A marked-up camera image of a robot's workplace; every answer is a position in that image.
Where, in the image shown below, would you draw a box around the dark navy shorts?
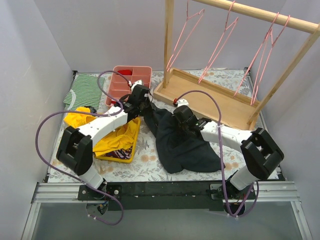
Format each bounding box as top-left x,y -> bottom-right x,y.
143,103 -> 222,174

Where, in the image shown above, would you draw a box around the pink wire hanger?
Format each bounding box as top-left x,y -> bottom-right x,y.
250,12 -> 291,106
165,0 -> 205,71
232,11 -> 280,98
198,0 -> 239,84

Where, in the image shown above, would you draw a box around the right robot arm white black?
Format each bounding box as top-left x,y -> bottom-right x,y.
173,104 -> 285,199

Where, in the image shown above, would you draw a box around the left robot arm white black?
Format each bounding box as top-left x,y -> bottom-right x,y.
56,80 -> 151,200

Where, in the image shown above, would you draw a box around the pink compartment organizer tray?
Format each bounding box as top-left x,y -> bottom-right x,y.
107,65 -> 152,100

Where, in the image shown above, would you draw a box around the red sock upper compartment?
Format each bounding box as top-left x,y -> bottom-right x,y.
117,69 -> 133,76

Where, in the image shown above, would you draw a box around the wooden clothes rack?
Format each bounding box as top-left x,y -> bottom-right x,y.
153,0 -> 320,130

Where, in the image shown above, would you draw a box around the yellow garment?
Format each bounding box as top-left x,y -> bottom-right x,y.
64,106 -> 141,161

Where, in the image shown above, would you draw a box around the green striped shirt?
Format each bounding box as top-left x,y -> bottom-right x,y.
63,74 -> 105,111

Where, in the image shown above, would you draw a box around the patterned dark garment in tray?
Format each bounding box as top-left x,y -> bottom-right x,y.
103,147 -> 133,160

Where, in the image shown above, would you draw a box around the yellow plastic tray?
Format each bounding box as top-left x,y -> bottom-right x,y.
93,117 -> 141,163

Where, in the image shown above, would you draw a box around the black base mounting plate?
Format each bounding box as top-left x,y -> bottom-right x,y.
77,181 -> 258,217

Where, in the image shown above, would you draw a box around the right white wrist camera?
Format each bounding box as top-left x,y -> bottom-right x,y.
173,98 -> 189,107

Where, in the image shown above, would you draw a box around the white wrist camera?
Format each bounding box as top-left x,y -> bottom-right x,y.
129,79 -> 144,89
173,98 -> 189,107

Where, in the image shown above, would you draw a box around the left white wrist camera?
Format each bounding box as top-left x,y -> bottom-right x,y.
129,79 -> 144,89

